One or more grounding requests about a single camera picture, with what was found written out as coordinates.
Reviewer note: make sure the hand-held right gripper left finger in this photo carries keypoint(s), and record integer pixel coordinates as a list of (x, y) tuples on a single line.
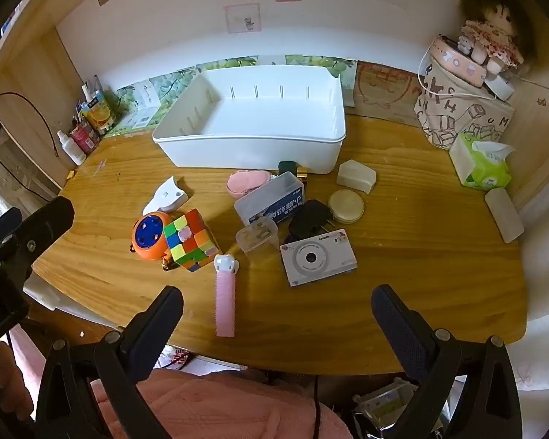
[(155, 324)]

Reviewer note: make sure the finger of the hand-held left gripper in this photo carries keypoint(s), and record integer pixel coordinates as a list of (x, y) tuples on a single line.
[(0, 228), (50, 222)]

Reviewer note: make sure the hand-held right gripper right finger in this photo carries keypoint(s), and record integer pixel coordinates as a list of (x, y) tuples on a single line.
[(402, 334)]

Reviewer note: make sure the pink eraser bar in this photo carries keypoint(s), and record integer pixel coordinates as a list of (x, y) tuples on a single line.
[(225, 297)]

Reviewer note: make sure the orange round toy blue face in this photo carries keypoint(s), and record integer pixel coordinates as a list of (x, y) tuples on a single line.
[(148, 237)]

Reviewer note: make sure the multicoloured puzzle cube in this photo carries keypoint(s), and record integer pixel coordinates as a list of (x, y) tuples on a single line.
[(187, 240)]

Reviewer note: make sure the white toy camera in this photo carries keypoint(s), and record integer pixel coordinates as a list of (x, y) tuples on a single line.
[(318, 258)]

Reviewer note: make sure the white whale-shaped holder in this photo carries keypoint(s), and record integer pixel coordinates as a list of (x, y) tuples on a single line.
[(167, 195)]

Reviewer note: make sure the clear plastic box blue label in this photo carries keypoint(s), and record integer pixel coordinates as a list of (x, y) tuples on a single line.
[(267, 203)]

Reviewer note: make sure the pink oval case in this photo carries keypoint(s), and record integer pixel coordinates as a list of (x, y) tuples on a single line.
[(245, 182)]

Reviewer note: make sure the white plastic storage bin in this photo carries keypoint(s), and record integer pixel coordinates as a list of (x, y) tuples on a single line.
[(256, 119)]

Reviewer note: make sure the person's left hand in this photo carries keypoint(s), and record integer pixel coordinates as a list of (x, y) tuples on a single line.
[(7, 386)]

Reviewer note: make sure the white green printed carton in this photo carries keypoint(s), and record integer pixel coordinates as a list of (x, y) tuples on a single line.
[(384, 402)]

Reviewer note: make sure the white spray bottle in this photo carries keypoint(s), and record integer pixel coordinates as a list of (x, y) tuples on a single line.
[(72, 147)]

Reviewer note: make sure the pink fleece garment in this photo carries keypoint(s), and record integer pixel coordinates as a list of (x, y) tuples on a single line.
[(210, 404)]

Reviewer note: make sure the orange juice carton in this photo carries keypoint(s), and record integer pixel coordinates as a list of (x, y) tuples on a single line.
[(97, 112)]

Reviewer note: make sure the small clear plastic box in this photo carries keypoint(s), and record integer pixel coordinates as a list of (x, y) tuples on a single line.
[(256, 238)]

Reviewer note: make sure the round gold compact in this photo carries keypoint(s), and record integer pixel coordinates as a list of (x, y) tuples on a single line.
[(346, 206)]

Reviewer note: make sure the white paper box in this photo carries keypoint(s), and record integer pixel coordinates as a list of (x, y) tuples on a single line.
[(141, 103)]

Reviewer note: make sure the white rectangular case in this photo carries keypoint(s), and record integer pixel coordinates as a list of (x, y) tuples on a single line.
[(504, 215)]

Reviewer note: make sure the white rounded plastic box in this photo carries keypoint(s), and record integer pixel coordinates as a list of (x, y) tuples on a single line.
[(357, 176)]

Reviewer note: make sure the green tissue pack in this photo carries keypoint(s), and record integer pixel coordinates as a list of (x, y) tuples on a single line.
[(482, 167)]

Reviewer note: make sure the printed canvas bag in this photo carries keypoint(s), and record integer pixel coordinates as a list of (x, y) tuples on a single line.
[(457, 116)]

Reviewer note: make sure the white power adapter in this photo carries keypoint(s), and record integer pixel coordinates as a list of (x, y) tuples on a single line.
[(501, 88)]

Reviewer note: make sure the pink round tin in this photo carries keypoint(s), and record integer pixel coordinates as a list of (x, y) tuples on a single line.
[(455, 61)]

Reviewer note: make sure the brown-haired doll floral dress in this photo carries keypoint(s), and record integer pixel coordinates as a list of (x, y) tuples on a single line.
[(492, 27)]

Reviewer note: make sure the brown printed wall poster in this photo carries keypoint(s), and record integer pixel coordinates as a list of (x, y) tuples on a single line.
[(379, 87)]

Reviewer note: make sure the pink square wall sticker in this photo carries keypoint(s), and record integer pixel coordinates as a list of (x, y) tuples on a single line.
[(242, 18)]

